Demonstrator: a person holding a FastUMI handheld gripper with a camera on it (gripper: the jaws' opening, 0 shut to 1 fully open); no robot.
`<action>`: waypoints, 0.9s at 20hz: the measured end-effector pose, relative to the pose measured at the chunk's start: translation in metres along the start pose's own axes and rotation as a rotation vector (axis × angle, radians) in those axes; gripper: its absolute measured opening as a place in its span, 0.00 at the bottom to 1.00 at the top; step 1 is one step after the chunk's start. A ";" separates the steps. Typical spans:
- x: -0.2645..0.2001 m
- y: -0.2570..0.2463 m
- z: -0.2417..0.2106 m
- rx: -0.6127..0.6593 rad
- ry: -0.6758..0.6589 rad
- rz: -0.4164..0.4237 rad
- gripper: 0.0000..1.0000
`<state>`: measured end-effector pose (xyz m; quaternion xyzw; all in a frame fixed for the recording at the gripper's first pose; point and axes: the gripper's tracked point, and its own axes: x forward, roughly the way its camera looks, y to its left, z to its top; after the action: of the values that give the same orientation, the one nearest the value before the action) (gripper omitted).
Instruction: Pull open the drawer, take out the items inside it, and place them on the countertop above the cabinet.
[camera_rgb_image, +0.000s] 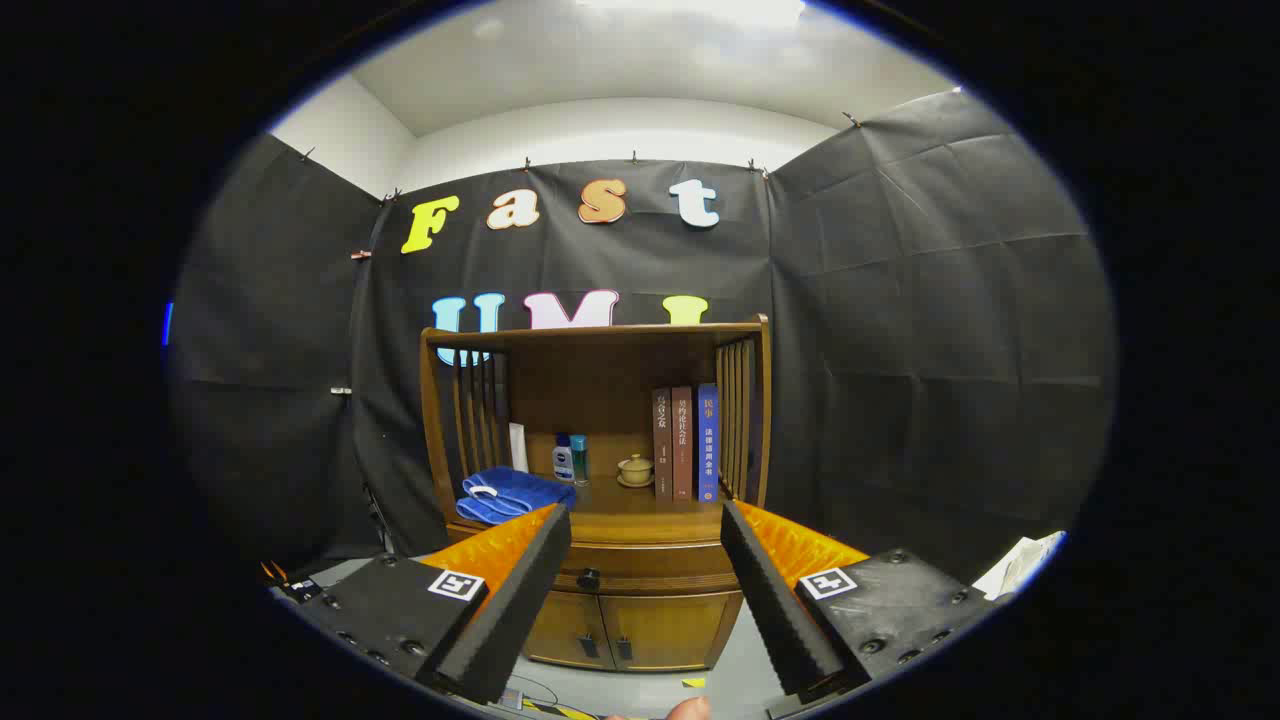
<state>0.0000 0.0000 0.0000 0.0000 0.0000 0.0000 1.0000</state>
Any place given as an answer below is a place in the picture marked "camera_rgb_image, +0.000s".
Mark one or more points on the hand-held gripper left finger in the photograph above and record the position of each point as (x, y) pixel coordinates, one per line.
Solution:
(520, 600)

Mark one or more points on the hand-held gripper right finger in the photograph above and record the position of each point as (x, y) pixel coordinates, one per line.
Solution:
(775, 600)

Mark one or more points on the wooden drawer with black knob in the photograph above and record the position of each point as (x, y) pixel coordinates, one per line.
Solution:
(650, 565)

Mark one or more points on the wooden cabinet door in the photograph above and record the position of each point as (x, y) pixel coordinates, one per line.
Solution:
(670, 630)
(565, 630)

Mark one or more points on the wooden countertop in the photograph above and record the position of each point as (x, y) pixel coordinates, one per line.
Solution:
(620, 502)

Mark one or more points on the wooden cabinet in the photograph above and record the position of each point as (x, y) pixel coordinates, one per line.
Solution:
(600, 390)

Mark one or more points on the blue folded towel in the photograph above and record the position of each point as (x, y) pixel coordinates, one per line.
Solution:
(510, 492)

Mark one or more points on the yellow and black floor tape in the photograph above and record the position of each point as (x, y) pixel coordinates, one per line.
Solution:
(560, 711)

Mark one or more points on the white and blue lotion bottle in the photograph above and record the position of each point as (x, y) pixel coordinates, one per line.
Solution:
(563, 465)

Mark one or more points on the white tube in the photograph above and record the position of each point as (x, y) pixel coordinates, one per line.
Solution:
(518, 448)

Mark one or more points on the teal bottle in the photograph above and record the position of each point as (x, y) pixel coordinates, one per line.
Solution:
(580, 460)

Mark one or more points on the blue book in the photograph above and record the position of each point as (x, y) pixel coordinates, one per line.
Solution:
(708, 445)

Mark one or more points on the beige lidded teacup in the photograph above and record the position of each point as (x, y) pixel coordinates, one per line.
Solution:
(635, 470)

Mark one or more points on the reddish brown book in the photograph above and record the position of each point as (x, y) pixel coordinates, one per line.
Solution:
(683, 450)

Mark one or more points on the dark brown book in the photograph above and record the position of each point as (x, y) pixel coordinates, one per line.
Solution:
(662, 450)

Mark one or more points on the white paper sheets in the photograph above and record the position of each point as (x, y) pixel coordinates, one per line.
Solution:
(1015, 570)

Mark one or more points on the black backdrop cloth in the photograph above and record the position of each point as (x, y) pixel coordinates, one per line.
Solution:
(900, 300)

